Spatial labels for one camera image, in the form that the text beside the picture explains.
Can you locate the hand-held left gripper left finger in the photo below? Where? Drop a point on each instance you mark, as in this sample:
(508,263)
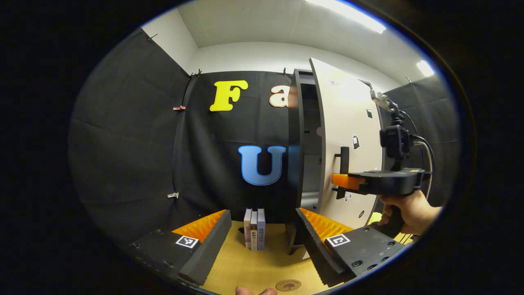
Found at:
(211,250)

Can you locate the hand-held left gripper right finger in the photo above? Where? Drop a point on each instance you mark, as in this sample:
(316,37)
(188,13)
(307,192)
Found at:
(315,248)

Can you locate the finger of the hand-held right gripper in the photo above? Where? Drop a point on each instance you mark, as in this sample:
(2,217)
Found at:
(342,181)

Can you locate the round wooden coaster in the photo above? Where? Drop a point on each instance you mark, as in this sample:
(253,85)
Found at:
(288,285)

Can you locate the dark grey cabinet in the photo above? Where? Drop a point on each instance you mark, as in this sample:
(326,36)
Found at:
(295,164)

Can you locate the beige cabinet door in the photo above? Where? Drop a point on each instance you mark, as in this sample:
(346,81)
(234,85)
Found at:
(339,114)

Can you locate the beige book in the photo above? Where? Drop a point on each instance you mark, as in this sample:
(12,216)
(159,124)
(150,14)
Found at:
(247,229)

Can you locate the white plastic clip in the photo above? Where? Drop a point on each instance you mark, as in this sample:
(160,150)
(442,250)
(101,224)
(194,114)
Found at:
(173,195)

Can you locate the small ceiling light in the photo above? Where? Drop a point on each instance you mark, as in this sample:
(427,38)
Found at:
(425,68)

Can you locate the black backdrop cloth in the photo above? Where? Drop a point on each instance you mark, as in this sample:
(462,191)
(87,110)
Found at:
(135,143)

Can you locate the long ceiling light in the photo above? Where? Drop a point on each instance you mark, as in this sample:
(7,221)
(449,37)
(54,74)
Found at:
(352,14)

